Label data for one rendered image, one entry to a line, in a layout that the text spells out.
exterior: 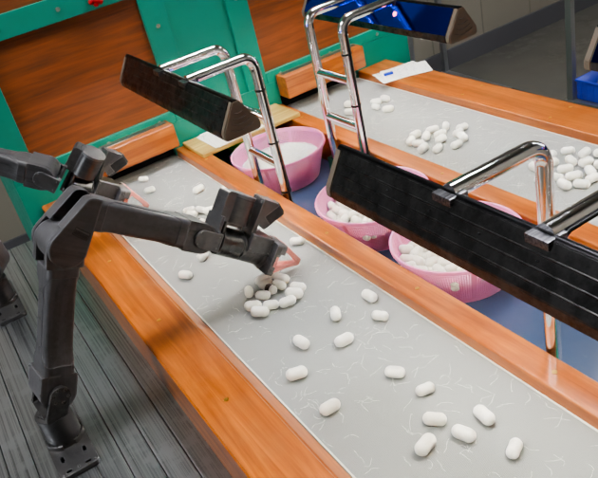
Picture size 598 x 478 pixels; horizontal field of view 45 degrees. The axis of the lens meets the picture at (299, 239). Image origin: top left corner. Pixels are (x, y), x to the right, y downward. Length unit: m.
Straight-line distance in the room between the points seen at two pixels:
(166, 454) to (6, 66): 1.16
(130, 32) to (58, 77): 0.23
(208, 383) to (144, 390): 0.23
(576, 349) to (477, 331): 0.19
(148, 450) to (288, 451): 0.32
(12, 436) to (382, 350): 0.71
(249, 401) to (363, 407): 0.18
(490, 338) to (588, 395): 0.18
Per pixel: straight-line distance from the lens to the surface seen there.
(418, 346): 1.25
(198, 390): 1.24
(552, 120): 1.90
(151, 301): 1.51
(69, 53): 2.08
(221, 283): 1.53
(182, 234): 1.31
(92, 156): 1.66
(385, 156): 1.83
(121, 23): 2.12
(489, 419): 1.09
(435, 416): 1.10
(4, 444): 1.50
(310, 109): 2.31
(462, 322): 1.24
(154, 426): 1.36
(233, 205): 1.37
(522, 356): 1.17
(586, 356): 1.31
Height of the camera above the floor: 1.54
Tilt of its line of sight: 30 degrees down
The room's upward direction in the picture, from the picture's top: 14 degrees counter-clockwise
